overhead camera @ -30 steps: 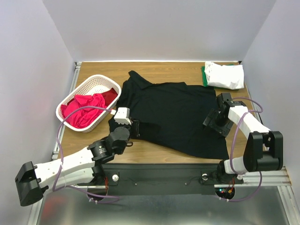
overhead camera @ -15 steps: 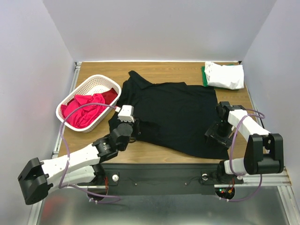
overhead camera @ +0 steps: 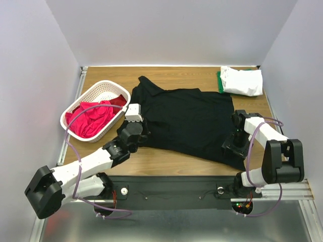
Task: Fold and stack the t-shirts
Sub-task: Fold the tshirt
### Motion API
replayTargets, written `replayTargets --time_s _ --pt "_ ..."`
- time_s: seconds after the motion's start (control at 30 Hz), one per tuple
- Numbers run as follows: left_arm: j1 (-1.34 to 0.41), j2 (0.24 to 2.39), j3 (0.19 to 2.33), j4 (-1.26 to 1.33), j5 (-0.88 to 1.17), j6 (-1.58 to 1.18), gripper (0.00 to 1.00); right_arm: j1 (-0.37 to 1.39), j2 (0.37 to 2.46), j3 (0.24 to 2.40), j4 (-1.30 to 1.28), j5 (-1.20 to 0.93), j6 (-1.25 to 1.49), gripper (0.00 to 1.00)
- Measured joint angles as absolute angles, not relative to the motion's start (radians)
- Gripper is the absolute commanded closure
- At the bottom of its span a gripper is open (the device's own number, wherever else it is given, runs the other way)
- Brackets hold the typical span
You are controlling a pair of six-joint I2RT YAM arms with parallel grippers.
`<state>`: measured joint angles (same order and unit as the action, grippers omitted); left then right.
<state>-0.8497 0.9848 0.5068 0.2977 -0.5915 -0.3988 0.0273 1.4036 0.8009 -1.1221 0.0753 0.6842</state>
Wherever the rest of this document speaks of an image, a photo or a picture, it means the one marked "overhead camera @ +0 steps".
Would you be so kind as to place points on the black t shirt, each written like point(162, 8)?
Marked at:
point(188, 121)

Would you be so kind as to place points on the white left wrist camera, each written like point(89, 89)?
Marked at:
point(133, 113)

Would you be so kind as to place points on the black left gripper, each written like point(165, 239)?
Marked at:
point(145, 128)

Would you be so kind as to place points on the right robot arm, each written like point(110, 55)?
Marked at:
point(282, 160)

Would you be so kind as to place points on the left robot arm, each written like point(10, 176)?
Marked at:
point(51, 188)

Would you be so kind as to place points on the white folded t shirt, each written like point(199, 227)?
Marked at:
point(256, 83)

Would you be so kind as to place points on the green folded t shirt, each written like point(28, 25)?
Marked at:
point(219, 83)

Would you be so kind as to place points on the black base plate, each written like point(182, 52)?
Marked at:
point(177, 192)

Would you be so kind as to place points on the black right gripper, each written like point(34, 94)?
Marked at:
point(232, 146)

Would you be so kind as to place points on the pink t shirt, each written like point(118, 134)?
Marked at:
point(92, 121)

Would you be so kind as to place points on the dark red t shirt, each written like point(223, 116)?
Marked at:
point(118, 101)

